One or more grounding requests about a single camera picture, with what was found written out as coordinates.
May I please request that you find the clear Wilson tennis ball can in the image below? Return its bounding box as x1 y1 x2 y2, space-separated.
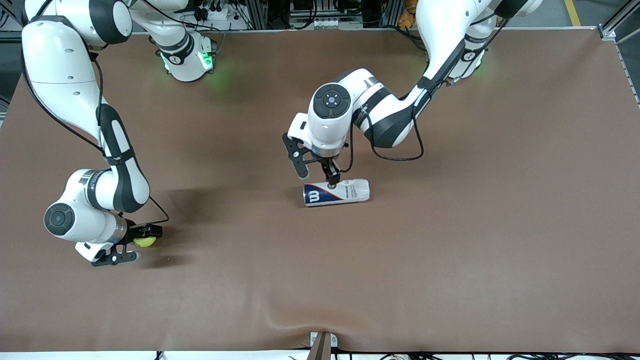
302 178 371 207

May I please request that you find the white terminal block row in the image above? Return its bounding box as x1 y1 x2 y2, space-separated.
310 18 352 29

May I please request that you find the brown table mat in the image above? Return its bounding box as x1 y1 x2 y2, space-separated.
0 27 640 353

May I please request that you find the orange bag pile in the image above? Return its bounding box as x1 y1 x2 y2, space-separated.
397 0 420 29

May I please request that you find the white power strip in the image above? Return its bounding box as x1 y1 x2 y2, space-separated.
197 4 246 23

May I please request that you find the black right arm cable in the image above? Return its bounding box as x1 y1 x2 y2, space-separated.
20 45 170 227

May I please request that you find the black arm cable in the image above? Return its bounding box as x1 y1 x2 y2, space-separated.
20 45 170 227
336 30 481 174

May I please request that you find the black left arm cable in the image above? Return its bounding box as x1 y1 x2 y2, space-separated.
336 30 481 174

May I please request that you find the aluminium frame upright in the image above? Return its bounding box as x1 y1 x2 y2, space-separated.
247 0 268 31
382 0 403 29

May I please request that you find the metal table clamp bracket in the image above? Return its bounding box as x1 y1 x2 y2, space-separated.
309 331 339 360

